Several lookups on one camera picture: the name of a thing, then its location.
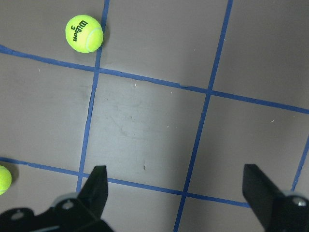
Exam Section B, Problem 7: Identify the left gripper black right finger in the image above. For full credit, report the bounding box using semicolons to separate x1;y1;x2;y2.
242;164;309;232

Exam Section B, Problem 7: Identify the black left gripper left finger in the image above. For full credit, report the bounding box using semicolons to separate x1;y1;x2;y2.
0;166;113;232

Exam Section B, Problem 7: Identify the tennis ball centre right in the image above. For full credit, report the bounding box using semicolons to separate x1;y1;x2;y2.
0;166;12;195

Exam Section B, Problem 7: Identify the tennis ball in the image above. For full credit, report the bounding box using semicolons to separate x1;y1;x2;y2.
0;166;12;195
65;14;104;53

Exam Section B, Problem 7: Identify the tennis ball centre left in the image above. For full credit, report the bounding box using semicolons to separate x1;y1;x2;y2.
65;14;104;53

